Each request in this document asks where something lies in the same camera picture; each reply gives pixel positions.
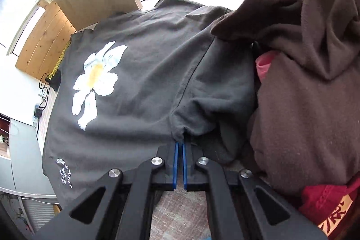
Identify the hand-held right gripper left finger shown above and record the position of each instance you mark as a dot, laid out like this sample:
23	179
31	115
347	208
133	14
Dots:
176	167

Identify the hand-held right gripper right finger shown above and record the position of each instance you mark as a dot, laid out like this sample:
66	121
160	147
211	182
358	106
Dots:
184	167

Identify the grey flower-print T-shirt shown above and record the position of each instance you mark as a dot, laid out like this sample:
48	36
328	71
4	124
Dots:
146	74

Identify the plaid tablecloth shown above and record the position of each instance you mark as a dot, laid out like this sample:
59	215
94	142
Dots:
180	214

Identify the pink garment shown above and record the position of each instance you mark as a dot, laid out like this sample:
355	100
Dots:
265	65

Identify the red garment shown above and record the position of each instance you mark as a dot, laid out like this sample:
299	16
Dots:
323	197

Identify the brown hoodie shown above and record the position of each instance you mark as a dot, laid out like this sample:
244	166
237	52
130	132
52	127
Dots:
309	88

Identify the black plug adapter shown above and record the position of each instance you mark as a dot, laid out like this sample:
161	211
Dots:
38	111

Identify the white power strip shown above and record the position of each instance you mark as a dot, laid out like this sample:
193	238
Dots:
42	92

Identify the pine wood board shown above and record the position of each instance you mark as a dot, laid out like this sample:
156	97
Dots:
42	40

